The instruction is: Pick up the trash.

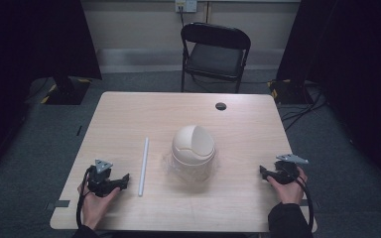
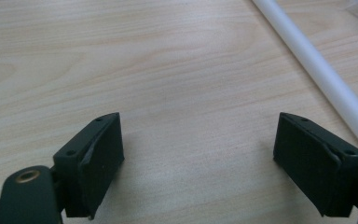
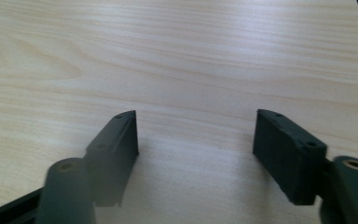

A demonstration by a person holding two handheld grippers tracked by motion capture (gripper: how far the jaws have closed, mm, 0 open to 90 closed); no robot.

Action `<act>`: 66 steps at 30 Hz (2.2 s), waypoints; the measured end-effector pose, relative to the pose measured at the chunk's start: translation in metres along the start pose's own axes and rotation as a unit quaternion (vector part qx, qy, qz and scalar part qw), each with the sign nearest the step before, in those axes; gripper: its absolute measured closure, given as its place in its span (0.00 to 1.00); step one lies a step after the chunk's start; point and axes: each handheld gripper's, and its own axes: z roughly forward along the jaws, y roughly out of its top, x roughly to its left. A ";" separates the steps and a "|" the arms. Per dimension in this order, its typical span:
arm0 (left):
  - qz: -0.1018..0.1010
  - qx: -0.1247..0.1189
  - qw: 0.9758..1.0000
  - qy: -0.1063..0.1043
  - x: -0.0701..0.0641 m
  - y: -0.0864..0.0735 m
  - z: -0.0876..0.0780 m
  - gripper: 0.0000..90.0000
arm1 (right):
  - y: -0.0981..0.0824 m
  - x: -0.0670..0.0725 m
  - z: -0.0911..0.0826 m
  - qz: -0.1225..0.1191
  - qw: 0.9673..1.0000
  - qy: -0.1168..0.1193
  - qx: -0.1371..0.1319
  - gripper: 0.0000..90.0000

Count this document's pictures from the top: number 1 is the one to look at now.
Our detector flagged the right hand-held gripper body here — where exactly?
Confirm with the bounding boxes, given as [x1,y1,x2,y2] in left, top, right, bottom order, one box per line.
[265,153,310,185]

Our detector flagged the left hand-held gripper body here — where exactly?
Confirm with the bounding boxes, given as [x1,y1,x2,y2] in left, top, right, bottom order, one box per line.
[86,159,124,198]

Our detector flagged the white tube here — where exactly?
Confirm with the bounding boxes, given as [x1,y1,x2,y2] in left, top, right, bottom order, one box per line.
[137,136,150,197]

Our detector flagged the white swing-lid trash can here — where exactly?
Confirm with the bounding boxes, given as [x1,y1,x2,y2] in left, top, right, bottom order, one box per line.
[171,124,217,181]

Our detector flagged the person's right hand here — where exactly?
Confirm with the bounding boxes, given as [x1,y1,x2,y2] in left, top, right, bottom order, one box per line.
[266,166,309,206]

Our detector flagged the person's left hand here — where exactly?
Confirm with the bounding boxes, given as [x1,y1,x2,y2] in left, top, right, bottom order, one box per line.
[77,181,121,231]

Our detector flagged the grey tape strip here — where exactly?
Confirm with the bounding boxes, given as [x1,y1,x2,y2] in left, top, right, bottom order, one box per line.
[45,199,71,211]

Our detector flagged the clear plastic bag liner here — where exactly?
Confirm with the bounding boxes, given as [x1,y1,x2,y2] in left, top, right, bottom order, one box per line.
[164,149,220,184]

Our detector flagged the black stand base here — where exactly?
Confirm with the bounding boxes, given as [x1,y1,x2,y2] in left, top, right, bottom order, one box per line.
[267,78,312,105]
[39,73,93,106]

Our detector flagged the black folding chair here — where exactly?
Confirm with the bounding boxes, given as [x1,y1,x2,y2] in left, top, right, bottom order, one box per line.
[180,22,252,94]

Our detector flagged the black curtain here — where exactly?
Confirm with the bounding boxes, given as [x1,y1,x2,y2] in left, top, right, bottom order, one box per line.
[276,0,381,196]
[0,0,103,177]

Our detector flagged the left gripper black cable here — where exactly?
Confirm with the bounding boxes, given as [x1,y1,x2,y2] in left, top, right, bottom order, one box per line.
[75,166,95,229]

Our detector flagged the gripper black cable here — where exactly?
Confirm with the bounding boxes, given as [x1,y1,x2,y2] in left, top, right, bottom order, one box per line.
[287,170,316,232]
[75,166,95,229]

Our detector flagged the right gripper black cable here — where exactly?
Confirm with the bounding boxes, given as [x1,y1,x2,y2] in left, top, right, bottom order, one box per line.
[287,170,316,232]

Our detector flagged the black floor cables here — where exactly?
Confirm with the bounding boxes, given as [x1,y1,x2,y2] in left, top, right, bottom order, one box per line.
[279,82,328,133]

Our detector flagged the black power cord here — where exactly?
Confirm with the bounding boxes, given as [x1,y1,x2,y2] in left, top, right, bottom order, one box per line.
[178,5,188,31]

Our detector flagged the wall power outlet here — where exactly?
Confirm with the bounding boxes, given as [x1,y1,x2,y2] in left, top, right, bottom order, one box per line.
[174,0,198,14]

